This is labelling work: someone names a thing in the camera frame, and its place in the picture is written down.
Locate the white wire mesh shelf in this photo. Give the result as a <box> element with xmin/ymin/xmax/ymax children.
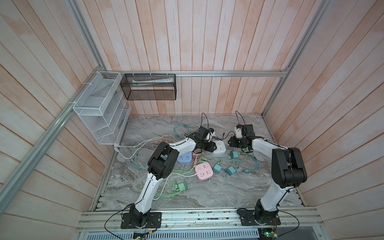
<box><xmin>73</xmin><ymin>72</ymin><xmax>132</xmax><ymax>146</ymax></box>

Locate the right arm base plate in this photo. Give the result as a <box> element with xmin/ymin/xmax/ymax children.
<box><xmin>236</xmin><ymin>208</ymin><xmax>281</xmax><ymax>226</ymax></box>

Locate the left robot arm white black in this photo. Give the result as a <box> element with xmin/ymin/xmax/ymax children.
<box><xmin>128</xmin><ymin>126</ymin><xmax>217</xmax><ymax>226</ymax></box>

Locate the white power strip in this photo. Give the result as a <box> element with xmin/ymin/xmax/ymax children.
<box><xmin>213</xmin><ymin>140</ymin><xmax>227</xmax><ymax>155</ymax></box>

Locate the pink power strip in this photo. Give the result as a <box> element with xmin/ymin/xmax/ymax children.
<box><xmin>195</xmin><ymin>163</ymin><xmax>214</xmax><ymax>181</ymax></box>

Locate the light green USB charger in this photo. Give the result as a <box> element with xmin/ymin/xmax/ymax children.
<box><xmin>175</xmin><ymin>182</ymin><xmax>187</xmax><ymax>193</ymax></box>

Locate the aluminium front rail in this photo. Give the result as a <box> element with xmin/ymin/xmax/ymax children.
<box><xmin>76</xmin><ymin>207</ymin><xmax>325</xmax><ymax>232</ymax></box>

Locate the teal USB cable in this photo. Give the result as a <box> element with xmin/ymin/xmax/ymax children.
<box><xmin>130</xmin><ymin>124</ymin><xmax>262</xmax><ymax>187</ymax></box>

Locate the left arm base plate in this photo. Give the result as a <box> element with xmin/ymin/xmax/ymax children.
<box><xmin>121</xmin><ymin>212</ymin><xmax>162</xmax><ymax>229</ymax></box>

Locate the white power cord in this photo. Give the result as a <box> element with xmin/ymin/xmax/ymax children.
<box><xmin>113</xmin><ymin>134</ymin><xmax>181</xmax><ymax>160</ymax></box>

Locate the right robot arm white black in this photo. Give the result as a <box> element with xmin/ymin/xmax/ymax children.
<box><xmin>228</xmin><ymin>125</ymin><xmax>308</xmax><ymax>224</ymax></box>

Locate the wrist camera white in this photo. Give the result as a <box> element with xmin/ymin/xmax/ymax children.
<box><xmin>206</xmin><ymin>128</ymin><xmax>216</xmax><ymax>142</ymax></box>
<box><xmin>235</xmin><ymin>125</ymin><xmax>243</xmax><ymax>139</ymax></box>

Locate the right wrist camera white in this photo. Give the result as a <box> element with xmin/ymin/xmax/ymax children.
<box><xmin>235</xmin><ymin>125</ymin><xmax>243</xmax><ymax>139</ymax></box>

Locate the black cable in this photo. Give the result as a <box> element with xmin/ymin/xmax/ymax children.
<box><xmin>213</xmin><ymin>130</ymin><xmax>236</xmax><ymax>142</ymax></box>

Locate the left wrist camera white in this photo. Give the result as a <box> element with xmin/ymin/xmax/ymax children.
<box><xmin>206</xmin><ymin>128</ymin><xmax>216</xmax><ymax>142</ymax></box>

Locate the blue power strip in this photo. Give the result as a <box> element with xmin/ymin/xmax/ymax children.
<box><xmin>177</xmin><ymin>152</ymin><xmax>193</xmax><ymax>165</ymax></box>

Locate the teal USB charger with green cable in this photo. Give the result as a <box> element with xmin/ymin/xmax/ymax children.
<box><xmin>213</xmin><ymin>164</ymin><xmax>222</xmax><ymax>174</ymax></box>

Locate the black mesh basket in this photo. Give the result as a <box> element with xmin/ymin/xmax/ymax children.
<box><xmin>120</xmin><ymin>73</ymin><xmax>177</xmax><ymax>101</ymax></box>

